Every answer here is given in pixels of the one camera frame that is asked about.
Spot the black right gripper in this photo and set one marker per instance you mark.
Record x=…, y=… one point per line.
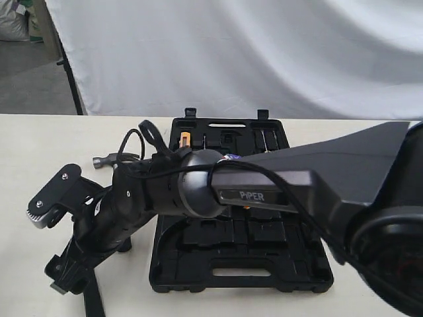
x=110, y=218

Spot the adjustable wrench black handle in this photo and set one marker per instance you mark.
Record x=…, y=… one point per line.
x=92, y=298

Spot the steel claw hammer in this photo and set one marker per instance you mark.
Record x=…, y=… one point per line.
x=112, y=159

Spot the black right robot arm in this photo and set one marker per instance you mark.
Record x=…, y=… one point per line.
x=361, y=192

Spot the black plastic tool case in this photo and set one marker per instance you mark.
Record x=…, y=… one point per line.
x=240, y=248

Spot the orange utility knife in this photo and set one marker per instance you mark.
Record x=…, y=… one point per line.
x=185, y=138

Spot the black backdrop stand pole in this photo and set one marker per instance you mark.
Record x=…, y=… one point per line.
x=64, y=62

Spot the large yellow black screwdriver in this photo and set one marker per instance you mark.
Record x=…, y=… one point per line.
x=264, y=141

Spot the small yellow black screwdriver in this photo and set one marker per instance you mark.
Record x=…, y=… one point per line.
x=275, y=140

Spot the grey sack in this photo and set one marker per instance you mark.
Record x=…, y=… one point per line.
x=14, y=25

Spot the green white bag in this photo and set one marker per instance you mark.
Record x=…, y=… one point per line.
x=34, y=31

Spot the white backdrop cloth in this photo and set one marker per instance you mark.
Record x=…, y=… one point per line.
x=297, y=59

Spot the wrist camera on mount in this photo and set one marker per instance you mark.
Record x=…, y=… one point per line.
x=66, y=192

